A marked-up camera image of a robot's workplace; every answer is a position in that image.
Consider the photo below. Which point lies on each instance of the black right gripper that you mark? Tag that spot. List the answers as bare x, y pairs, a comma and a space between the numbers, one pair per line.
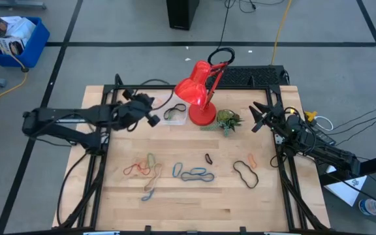
277, 119

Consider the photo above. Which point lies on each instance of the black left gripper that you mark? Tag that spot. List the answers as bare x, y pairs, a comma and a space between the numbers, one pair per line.
131, 112

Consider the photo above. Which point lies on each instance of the green rubber band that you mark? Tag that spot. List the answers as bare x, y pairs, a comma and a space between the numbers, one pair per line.
148, 160

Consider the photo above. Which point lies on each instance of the red scissors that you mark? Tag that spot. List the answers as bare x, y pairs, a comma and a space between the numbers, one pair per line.
125, 170

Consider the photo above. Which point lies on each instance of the small dark brown rubber band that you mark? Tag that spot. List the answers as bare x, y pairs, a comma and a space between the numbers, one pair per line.
206, 156

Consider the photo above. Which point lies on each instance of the small blue rubber band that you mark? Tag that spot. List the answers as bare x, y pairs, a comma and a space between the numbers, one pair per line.
149, 196

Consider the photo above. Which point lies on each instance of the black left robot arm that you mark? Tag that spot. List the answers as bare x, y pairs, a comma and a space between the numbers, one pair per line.
60, 119

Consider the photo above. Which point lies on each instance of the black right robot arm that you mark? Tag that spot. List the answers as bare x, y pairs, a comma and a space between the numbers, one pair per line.
322, 151

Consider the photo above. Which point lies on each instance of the clear plastic bin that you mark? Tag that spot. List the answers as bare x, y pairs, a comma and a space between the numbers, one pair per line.
176, 122

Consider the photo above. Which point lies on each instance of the large black wavy rubber band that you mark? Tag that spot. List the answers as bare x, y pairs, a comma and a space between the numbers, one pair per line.
234, 166

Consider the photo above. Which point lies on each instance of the potted green succulent plant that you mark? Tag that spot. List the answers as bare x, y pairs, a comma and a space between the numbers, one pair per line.
225, 118

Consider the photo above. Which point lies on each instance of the black perforated box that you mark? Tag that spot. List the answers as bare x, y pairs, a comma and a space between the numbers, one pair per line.
250, 75

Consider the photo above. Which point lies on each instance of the yellow plug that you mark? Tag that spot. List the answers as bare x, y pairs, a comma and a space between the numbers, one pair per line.
310, 115

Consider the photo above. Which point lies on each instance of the red desk lamp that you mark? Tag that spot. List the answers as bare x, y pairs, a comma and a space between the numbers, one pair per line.
194, 88

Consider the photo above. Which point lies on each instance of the black power adapter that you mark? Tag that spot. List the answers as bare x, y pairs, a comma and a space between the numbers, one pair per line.
326, 137

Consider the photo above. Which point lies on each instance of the black tower box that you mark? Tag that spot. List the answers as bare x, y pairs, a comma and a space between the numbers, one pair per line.
181, 14

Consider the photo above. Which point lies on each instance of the white paper sheet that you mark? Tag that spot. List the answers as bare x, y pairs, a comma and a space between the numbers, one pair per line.
344, 189

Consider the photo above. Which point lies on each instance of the blue storage tub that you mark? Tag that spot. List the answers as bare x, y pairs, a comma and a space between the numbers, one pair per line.
34, 49

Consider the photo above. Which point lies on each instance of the white blue can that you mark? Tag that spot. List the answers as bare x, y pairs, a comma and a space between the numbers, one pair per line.
374, 206

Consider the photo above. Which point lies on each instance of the white printed carton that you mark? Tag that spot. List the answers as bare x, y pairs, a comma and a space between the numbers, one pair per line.
21, 27
10, 45

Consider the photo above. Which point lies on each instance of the black aluminium table frame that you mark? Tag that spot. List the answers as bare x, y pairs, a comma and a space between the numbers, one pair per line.
246, 88

